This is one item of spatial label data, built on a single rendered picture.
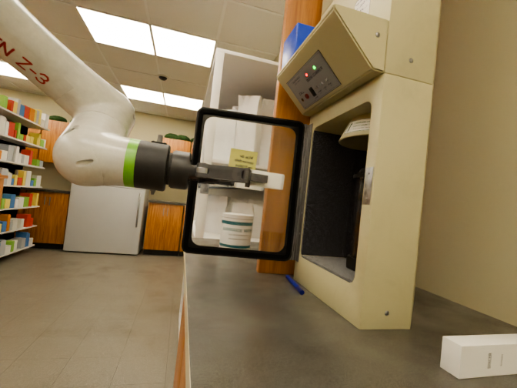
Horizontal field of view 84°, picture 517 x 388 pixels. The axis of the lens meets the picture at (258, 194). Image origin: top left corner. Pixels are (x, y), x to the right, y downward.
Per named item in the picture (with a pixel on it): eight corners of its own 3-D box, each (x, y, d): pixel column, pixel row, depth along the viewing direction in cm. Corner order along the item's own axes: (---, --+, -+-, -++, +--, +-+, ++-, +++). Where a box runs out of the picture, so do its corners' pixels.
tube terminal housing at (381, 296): (368, 282, 89) (391, 38, 91) (468, 329, 58) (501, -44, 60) (292, 279, 83) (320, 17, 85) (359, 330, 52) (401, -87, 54)
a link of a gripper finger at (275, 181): (248, 169, 55) (250, 168, 54) (283, 175, 56) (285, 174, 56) (247, 185, 54) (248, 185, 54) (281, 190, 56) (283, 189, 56)
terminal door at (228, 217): (291, 262, 81) (305, 122, 82) (180, 252, 77) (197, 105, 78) (290, 261, 82) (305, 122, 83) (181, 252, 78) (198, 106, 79)
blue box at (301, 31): (313, 81, 83) (316, 50, 83) (330, 66, 73) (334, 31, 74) (280, 73, 80) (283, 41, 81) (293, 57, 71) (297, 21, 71)
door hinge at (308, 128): (295, 259, 83) (309, 125, 84) (298, 262, 80) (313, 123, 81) (289, 259, 82) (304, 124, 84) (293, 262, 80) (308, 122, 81)
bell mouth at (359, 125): (383, 154, 80) (385, 135, 80) (438, 143, 63) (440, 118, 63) (325, 144, 75) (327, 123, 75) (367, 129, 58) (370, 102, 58)
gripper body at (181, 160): (171, 146, 53) (221, 155, 55) (172, 152, 61) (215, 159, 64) (165, 186, 53) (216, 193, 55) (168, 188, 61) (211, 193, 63)
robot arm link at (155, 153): (137, 192, 59) (130, 192, 51) (145, 136, 60) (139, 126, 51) (168, 196, 61) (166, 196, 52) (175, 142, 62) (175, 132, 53)
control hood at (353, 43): (309, 117, 84) (313, 83, 84) (385, 71, 53) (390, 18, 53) (272, 109, 81) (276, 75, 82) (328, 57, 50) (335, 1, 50)
